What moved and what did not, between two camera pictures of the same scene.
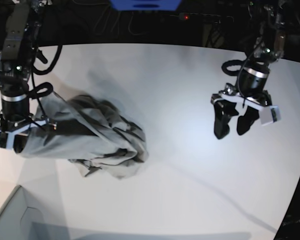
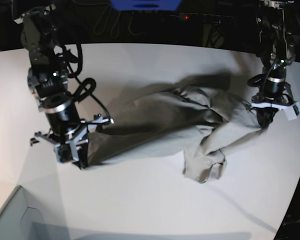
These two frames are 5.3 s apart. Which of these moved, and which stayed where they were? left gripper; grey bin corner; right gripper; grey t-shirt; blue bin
Moved: right gripper; left gripper; grey t-shirt
Stayed: grey bin corner; blue bin
